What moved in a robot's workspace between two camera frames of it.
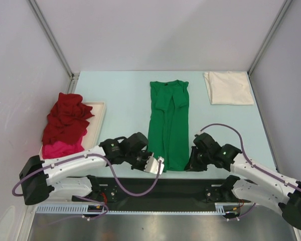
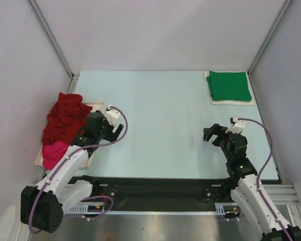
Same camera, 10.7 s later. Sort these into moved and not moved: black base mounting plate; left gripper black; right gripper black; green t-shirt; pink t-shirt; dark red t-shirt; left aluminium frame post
Moved: green t-shirt; right gripper black; left gripper black
Not moved: black base mounting plate; dark red t-shirt; left aluminium frame post; pink t-shirt
